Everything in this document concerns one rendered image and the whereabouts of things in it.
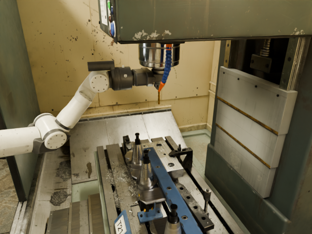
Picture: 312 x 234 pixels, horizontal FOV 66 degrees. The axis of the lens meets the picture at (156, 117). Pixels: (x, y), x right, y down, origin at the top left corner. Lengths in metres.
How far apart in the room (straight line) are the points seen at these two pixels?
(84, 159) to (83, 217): 0.57
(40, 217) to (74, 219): 0.23
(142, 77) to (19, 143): 0.48
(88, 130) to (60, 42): 0.69
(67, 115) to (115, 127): 1.11
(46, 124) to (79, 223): 0.60
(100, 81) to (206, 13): 0.42
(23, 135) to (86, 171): 0.94
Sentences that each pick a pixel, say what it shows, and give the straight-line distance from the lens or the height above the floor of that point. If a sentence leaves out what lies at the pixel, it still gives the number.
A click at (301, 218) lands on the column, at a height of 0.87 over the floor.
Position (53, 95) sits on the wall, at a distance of 2.01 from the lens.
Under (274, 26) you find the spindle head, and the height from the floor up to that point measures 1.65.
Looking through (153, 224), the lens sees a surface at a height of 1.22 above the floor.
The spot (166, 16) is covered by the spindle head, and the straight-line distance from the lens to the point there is 0.61.
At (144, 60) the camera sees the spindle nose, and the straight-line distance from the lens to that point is 0.90.
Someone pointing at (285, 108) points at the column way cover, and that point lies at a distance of 1.03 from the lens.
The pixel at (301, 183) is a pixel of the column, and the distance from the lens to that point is 1.14.
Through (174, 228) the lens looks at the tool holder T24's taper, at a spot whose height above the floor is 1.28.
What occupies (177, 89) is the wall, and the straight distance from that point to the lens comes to 2.16.
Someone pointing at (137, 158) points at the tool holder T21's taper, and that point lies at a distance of 0.81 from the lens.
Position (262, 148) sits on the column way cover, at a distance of 1.18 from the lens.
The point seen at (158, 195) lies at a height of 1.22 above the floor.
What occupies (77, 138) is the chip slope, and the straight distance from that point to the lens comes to 1.97.
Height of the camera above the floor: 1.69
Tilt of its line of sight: 24 degrees down
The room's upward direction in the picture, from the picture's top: straight up
